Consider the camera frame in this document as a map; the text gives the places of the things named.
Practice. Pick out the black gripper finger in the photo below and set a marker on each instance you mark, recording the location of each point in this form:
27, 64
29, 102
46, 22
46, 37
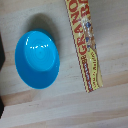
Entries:
1, 107
1, 50

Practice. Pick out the blue plastic bowl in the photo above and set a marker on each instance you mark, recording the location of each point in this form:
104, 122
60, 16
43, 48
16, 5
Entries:
37, 60

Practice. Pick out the granola cereal box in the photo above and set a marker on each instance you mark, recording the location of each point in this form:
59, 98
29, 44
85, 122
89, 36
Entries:
87, 50

